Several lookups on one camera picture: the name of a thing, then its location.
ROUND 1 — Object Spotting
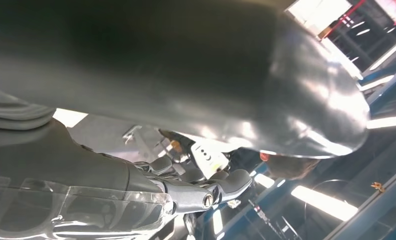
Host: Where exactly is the white device with dots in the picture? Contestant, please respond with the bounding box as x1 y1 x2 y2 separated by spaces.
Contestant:
189 140 230 180

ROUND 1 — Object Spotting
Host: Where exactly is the person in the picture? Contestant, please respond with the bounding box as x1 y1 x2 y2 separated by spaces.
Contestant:
259 150 321 181

